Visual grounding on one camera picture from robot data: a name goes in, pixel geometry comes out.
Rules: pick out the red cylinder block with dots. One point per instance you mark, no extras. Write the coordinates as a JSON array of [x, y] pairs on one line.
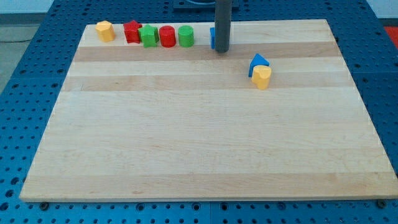
[[167, 36]]

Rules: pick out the red star block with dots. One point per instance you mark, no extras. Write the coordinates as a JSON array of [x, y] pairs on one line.
[[131, 32]]

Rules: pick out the blue triangle block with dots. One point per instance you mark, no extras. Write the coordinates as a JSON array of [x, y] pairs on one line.
[[257, 60]]

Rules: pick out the yellow hexagon block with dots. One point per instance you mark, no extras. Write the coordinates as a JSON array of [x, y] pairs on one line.
[[105, 31]]

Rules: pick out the green cylinder block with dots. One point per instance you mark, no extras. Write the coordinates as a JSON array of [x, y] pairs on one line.
[[186, 36]]

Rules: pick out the wooden board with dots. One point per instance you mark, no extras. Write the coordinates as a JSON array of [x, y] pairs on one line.
[[136, 124]]

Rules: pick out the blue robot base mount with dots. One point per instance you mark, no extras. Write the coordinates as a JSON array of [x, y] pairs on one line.
[[203, 5]]

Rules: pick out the green star block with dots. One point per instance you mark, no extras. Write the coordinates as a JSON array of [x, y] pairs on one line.
[[149, 35]]

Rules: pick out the yellow heart block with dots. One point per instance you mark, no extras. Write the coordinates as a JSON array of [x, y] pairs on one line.
[[261, 75]]

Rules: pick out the blue cube block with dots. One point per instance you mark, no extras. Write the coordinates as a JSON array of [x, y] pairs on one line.
[[212, 37]]

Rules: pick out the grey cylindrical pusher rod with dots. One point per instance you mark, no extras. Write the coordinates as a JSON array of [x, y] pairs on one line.
[[223, 10]]

